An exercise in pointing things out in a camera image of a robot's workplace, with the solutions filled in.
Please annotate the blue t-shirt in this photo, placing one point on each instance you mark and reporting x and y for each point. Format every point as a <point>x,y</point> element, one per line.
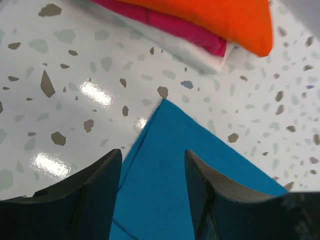
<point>152,201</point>

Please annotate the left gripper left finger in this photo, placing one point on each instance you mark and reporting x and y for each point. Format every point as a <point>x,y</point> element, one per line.
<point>80,207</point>

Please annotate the folded white t-shirt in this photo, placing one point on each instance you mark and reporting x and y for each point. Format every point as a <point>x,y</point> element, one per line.
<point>187,51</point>

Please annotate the folded orange t-shirt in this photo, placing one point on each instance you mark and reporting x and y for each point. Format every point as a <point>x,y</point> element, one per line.
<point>247,23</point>

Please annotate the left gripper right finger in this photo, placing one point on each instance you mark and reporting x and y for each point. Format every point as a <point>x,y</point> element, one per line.
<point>223,209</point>

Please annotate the folded magenta t-shirt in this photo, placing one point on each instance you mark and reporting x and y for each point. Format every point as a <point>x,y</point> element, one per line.
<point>173,25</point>

